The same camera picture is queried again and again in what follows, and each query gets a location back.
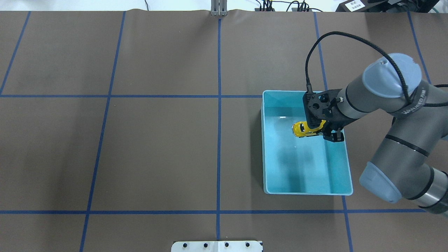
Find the light blue plastic bin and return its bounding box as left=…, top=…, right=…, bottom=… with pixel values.
left=260, top=90, right=354, bottom=196

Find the yellow beetle toy car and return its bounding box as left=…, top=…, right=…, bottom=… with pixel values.
left=292, top=120, right=326, bottom=138

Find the aluminium frame post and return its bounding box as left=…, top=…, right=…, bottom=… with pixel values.
left=210, top=0, right=228, bottom=16

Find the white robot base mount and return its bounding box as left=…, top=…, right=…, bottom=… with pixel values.
left=171, top=240, right=264, bottom=252

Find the second grey robot arm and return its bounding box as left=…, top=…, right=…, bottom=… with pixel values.
left=303, top=53, right=447, bottom=216

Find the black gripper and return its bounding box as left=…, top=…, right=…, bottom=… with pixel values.
left=307, top=116, right=357, bottom=142

